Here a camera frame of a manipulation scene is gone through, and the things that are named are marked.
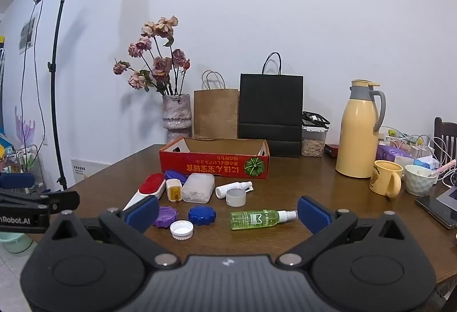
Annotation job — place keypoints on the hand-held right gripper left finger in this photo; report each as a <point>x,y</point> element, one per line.
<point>142,214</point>

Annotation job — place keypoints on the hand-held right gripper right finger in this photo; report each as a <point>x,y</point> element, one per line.
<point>314,214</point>

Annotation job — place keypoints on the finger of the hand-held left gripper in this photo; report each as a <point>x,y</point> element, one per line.
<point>16,180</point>

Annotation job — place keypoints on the purple ridged lid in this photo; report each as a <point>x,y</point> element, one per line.
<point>167,216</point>

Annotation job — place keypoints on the red and white lint brush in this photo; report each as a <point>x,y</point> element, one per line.
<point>150,185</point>

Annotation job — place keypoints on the small yellow white box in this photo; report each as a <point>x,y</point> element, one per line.
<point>174,190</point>

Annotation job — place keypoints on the white ridged lid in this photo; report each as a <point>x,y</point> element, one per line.
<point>182,230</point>

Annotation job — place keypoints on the blue ridged lid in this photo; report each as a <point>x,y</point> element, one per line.
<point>175,175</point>
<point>201,215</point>

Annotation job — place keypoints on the green spray bottle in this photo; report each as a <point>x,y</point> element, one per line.
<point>255,220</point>

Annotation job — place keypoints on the translucent plastic box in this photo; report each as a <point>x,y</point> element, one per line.
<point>198,187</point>

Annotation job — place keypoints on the red cardboard box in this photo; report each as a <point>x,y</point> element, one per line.
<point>207,164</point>

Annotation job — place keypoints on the white spray bottle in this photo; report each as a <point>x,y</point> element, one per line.
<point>232,187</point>

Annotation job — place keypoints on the green plastic basin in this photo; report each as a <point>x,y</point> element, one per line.
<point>14,242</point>

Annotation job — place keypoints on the purple coral ornament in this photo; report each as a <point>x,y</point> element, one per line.
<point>23,128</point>

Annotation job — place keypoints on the small dark red box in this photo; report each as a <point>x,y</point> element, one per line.
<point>332,150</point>

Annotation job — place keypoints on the clear food container black lid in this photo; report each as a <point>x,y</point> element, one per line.
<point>314,144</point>

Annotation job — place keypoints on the yellow mug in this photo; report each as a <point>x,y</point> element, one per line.
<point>383,178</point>

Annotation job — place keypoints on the yellow thermos jug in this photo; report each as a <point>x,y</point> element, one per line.
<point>359,137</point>

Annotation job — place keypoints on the purple packet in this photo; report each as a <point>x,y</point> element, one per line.
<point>389,153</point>

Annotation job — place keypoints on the mottled purple ceramic vase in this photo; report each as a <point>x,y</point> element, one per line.
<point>176,115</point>

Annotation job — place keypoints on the white dimpled bowl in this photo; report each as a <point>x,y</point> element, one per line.
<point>419,181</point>

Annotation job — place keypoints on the black paper bag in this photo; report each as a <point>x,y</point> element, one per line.
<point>271,108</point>

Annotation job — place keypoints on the brown paper bag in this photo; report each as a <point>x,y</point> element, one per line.
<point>216,115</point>

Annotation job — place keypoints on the black smartphone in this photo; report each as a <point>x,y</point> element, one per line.
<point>437,210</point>

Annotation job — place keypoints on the grey laptop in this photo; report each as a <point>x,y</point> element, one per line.
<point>450,195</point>

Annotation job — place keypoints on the dried rose bouquet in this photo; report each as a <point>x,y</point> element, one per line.
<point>159,65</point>

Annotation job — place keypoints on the dark wooden chair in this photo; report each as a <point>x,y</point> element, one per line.
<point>446,130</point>

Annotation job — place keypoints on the small wall picture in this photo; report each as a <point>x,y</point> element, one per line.
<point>27,34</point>

